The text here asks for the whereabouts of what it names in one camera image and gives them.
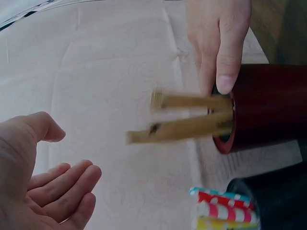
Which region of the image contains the person's left hand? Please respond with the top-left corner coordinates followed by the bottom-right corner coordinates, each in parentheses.
top-left (0, 111), bottom-right (103, 230)

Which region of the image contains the person's right hand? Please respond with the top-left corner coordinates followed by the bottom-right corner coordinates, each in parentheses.
top-left (187, 0), bottom-right (252, 96)

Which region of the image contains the dark red cylindrical holder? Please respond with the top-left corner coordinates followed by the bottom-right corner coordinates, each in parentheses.
top-left (206, 63), bottom-right (307, 156)

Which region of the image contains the wooden stick with ribbed end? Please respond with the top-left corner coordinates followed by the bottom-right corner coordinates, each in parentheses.
top-left (150, 90), bottom-right (234, 114)

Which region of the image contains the wooden stick with dark notch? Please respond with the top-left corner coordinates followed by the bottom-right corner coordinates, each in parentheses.
top-left (125, 111), bottom-right (235, 146)

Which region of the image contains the teal dotted paper straw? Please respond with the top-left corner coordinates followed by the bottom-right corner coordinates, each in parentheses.
top-left (189, 186), bottom-right (250, 205)

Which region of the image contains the red dotted paper straw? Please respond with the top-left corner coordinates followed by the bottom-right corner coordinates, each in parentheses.
top-left (196, 191), bottom-right (255, 212)

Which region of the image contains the yellow dotted paper straw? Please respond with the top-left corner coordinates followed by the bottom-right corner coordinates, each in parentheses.
top-left (196, 215), bottom-right (260, 230)

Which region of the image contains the pink striped paper straw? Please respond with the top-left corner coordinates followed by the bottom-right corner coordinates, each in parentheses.
top-left (196, 200), bottom-right (258, 220)

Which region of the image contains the black cup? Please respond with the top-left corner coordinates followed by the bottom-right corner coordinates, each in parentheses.
top-left (225, 165), bottom-right (307, 230)

